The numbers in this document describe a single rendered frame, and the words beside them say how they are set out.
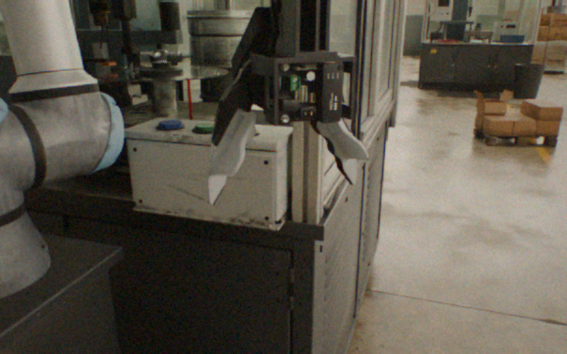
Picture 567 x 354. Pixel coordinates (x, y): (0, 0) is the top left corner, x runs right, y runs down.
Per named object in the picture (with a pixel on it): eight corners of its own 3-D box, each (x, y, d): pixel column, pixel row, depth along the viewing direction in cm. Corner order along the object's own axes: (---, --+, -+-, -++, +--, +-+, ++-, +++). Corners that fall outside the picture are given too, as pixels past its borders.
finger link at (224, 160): (194, 208, 37) (256, 112, 36) (182, 184, 42) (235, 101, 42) (225, 224, 39) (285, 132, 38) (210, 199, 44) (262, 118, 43)
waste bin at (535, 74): (536, 96, 666) (543, 64, 651) (542, 101, 631) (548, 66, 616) (507, 95, 678) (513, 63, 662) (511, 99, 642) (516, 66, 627)
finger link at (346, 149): (375, 200, 44) (326, 128, 39) (345, 181, 49) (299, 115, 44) (398, 179, 44) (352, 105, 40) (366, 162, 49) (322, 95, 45)
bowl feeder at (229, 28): (273, 96, 204) (273, 11, 193) (247, 108, 177) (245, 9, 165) (211, 93, 213) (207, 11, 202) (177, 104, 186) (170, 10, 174)
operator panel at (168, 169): (296, 206, 84) (297, 127, 79) (277, 231, 74) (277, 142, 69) (164, 190, 92) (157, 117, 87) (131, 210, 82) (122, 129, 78)
